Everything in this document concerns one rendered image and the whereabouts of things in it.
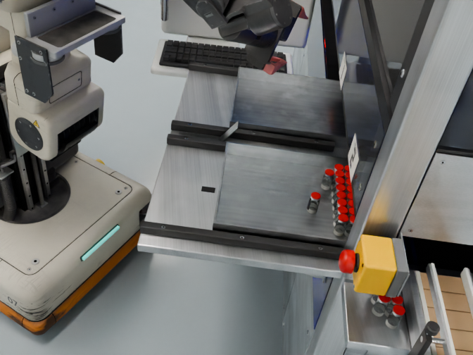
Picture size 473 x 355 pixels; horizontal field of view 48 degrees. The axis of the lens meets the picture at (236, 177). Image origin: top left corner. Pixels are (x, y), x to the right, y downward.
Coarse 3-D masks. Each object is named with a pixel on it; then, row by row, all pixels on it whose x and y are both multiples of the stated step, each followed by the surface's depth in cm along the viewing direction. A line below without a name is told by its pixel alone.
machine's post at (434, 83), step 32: (448, 0) 66; (448, 32) 68; (416, 64) 75; (448, 64) 71; (416, 96) 75; (448, 96) 74; (416, 128) 78; (384, 160) 85; (416, 160) 82; (384, 192) 87; (384, 224) 92; (320, 320) 119; (320, 352) 120
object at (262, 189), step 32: (224, 160) 119; (256, 160) 125; (288, 160) 126; (320, 160) 125; (224, 192) 116; (256, 192) 117; (288, 192) 118; (320, 192) 119; (224, 224) 105; (256, 224) 110; (288, 224) 111; (320, 224) 112
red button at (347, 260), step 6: (342, 252) 90; (348, 252) 90; (354, 252) 90; (342, 258) 90; (348, 258) 89; (354, 258) 89; (342, 264) 89; (348, 264) 89; (354, 264) 89; (342, 270) 90; (348, 270) 89
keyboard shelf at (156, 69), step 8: (160, 40) 178; (192, 40) 182; (200, 40) 182; (208, 40) 183; (216, 40) 183; (224, 40) 184; (160, 48) 174; (288, 56) 179; (152, 64) 167; (288, 64) 175; (152, 72) 166; (160, 72) 166; (168, 72) 166; (176, 72) 166; (184, 72) 166; (288, 72) 172
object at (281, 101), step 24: (240, 72) 150; (264, 72) 149; (240, 96) 144; (264, 96) 146; (288, 96) 147; (312, 96) 148; (336, 96) 149; (240, 120) 136; (264, 120) 137; (288, 120) 138; (312, 120) 140; (336, 120) 141; (336, 144) 132
